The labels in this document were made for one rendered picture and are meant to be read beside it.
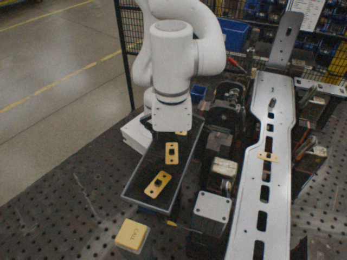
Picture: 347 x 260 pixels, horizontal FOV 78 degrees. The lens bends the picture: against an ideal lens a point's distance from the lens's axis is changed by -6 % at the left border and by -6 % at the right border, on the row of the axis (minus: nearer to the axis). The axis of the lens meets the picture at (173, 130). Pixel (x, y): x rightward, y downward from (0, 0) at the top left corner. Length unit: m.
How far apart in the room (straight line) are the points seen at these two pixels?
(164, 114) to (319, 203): 0.98
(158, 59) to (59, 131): 2.28
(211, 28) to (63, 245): 1.01
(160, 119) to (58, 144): 2.04
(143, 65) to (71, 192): 0.72
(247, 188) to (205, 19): 0.58
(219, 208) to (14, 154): 2.29
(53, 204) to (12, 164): 1.39
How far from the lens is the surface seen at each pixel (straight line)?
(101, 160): 1.33
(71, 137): 2.54
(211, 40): 0.49
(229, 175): 0.78
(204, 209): 0.67
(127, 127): 1.31
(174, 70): 0.46
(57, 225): 1.21
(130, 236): 0.59
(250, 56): 1.21
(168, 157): 0.69
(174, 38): 0.43
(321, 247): 0.83
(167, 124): 0.57
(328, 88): 1.53
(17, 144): 2.77
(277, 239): 0.82
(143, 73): 0.99
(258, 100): 1.23
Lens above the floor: 1.72
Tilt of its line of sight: 46 degrees down
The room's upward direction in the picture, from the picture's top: straight up
